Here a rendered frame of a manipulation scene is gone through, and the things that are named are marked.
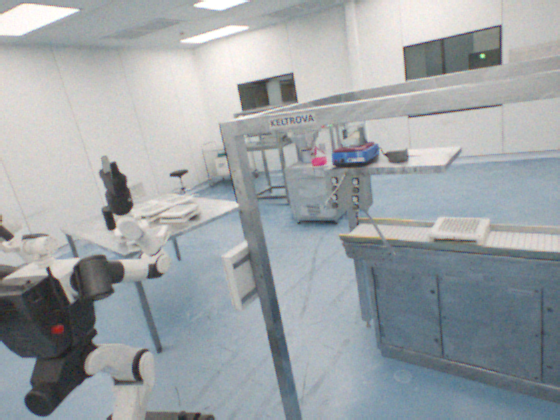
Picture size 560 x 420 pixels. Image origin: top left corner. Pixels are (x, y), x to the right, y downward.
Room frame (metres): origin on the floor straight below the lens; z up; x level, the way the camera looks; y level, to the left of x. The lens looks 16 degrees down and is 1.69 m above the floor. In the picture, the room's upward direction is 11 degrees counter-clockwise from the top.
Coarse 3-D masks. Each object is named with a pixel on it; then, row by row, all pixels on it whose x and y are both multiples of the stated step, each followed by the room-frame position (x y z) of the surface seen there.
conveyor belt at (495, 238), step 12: (360, 228) 2.16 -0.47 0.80; (372, 228) 2.13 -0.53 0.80; (384, 228) 2.09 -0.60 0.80; (396, 228) 2.06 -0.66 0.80; (408, 228) 2.03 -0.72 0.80; (420, 228) 2.00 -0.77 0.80; (492, 240) 1.69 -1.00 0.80; (504, 240) 1.67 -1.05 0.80; (516, 240) 1.65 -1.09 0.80; (528, 240) 1.63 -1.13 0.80; (540, 240) 1.61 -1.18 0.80; (552, 240) 1.59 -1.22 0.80; (480, 252) 1.61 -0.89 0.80
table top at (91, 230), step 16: (208, 208) 3.22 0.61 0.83; (224, 208) 3.12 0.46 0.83; (80, 224) 3.52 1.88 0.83; (96, 224) 3.41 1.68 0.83; (160, 224) 3.00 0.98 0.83; (176, 224) 2.92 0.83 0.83; (192, 224) 2.83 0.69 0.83; (96, 240) 2.90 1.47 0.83; (112, 240) 2.81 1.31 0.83; (128, 256) 2.44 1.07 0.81
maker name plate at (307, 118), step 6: (294, 114) 1.33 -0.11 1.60; (300, 114) 1.31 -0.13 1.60; (306, 114) 1.30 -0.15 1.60; (312, 114) 1.28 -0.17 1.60; (270, 120) 1.39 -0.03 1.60; (276, 120) 1.37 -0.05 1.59; (282, 120) 1.36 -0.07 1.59; (288, 120) 1.34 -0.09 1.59; (294, 120) 1.33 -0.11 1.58; (300, 120) 1.31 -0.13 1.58; (306, 120) 1.30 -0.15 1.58; (312, 120) 1.28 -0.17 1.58; (270, 126) 1.39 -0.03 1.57; (276, 126) 1.38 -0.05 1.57; (282, 126) 1.36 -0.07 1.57; (288, 126) 1.35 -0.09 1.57
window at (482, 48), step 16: (464, 32) 6.12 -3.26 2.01; (480, 32) 6.01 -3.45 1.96; (496, 32) 5.91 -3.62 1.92; (416, 48) 6.47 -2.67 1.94; (432, 48) 6.35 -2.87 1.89; (448, 48) 6.24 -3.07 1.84; (464, 48) 6.12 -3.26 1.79; (480, 48) 6.01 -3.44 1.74; (496, 48) 5.91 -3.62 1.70; (416, 64) 6.48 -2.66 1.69; (432, 64) 6.36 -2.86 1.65; (448, 64) 6.24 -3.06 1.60; (464, 64) 6.13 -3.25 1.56; (480, 64) 6.02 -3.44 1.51; (496, 64) 5.91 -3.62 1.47; (432, 112) 6.38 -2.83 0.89; (448, 112) 6.26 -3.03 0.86
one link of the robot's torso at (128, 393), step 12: (144, 360) 1.56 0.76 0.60; (144, 372) 1.54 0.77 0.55; (120, 384) 1.56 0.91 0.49; (132, 384) 1.55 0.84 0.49; (144, 384) 1.52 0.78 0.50; (120, 396) 1.52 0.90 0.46; (132, 396) 1.50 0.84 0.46; (144, 396) 1.51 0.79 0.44; (120, 408) 1.48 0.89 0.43; (132, 408) 1.46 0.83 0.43; (144, 408) 1.52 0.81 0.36
